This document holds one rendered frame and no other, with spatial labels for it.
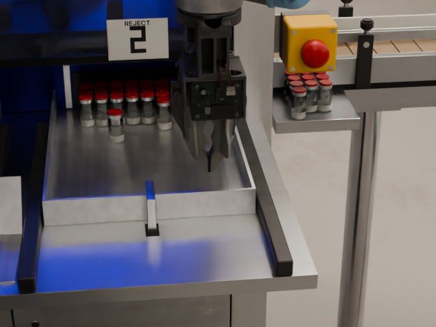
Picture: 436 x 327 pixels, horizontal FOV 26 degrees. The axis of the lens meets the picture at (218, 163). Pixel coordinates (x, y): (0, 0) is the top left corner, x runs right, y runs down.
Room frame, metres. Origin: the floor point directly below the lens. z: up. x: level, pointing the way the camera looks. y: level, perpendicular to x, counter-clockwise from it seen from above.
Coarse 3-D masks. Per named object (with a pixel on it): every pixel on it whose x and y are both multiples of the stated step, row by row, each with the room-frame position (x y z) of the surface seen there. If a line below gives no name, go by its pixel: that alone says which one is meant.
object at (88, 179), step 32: (64, 128) 1.25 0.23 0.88; (96, 128) 1.25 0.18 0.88; (128, 128) 1.25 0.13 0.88; (64, 160) 1.15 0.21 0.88; (96, 160) 1.15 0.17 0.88; (128, 160) 1.15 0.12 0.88; (160, 160) 1.15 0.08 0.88; (192, 160) 1.15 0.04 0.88; (224, 160) 1.15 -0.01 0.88; (64, 192) 1.06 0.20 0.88; (96, 192) 1.06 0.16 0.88; (128, 192) 1.06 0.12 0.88; (160, 192) 1.06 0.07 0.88; (192, 192) 1.00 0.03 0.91; (224, 192) 1.01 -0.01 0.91; (64, 224) 0.99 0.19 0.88
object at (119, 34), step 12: (108, 24) 1.25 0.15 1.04; (120, 24) 1.25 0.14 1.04; (132, 24) 1.25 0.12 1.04; (144, 24) 1.26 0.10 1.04; (156, 24) 1.26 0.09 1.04; (108, 36) 1.25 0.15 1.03; (120, 36) 1.25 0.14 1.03; (132, 36) 1.25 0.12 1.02; (156, 36) 1.26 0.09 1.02; (108, 48) 1.25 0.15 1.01; (120, 48) 1.25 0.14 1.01; (144, 48) 1.26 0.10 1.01; (156, 48) 1.26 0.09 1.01; (168, 48) 1.26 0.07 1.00
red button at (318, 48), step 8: (312, 40) 1.27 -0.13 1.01; (320, 40) 1.27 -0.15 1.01; (304, 48) 1.26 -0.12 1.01; (312, 48) 1.25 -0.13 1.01; (320, 48) 1.25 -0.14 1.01; (304, 56) 1.25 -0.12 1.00; (312, 56) 1.25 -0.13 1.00; (320, 56) 1.25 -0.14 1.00; (328, 56) 1.26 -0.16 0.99; (312, 64) 1.25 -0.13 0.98; (320, 64) 1.25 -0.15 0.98
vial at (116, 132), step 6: (108, 120) 1.21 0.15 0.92; (114, 120) 1.21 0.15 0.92; (120, 120) 1.21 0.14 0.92; (108, 126) 1.21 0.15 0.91; (114, 126) 1.20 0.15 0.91; (120, 126) 1.21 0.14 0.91; (108, 132) 1.21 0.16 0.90; (114, 132) 1.20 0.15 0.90; (120, 132) 1.21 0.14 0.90; (114, 138) 1.20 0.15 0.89; (120, 138) 1.21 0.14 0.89
